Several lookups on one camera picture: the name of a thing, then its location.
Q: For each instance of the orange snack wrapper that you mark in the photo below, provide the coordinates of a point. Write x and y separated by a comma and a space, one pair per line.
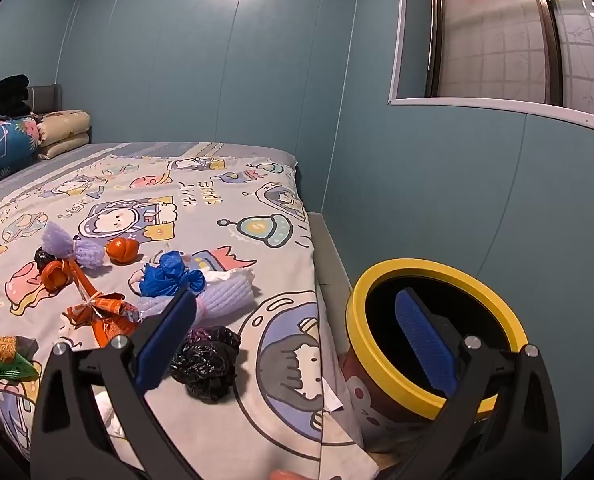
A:
109, 310

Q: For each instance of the blue plastic bag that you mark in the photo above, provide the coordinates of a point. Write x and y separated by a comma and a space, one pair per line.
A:
159, 280

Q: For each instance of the printed cartoon blanket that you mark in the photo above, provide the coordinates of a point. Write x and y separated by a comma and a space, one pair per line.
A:
217, 200

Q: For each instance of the yellow rimmed trash bin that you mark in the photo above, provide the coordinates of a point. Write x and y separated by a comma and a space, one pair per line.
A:
362, 330

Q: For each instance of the black clothing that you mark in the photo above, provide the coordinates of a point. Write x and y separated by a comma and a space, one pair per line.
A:
4, 92

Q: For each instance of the white foam net sleeve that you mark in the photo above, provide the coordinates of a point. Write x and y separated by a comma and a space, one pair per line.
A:
227, 300

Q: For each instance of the large black plastic bag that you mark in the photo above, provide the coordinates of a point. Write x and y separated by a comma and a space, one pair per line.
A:
207, 365

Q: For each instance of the blue printed quilt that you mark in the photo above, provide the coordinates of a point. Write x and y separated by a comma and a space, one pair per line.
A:
4, 145

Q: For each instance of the green snack packet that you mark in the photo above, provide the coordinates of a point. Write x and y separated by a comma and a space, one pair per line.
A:
12, 360

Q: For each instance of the grey headboard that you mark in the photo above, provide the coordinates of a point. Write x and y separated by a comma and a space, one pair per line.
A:
44, 95

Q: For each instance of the small black plastic bag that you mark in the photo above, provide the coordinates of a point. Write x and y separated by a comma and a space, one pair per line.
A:
42, 257

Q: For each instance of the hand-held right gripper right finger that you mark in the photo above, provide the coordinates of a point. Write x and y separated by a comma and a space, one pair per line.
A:
424, 340

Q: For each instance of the purple foam net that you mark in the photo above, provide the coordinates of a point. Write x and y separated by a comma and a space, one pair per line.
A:
89, 252

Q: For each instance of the orange plastic bag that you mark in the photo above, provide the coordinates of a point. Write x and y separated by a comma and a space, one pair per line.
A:
54, 275
122, 250

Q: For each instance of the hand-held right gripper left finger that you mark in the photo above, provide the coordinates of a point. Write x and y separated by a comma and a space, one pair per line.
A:
164, 335

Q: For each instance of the white window frame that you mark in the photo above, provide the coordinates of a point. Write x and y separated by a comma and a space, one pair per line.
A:
527, 108

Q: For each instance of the brown framed window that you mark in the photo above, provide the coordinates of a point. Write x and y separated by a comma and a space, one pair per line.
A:
487, 35

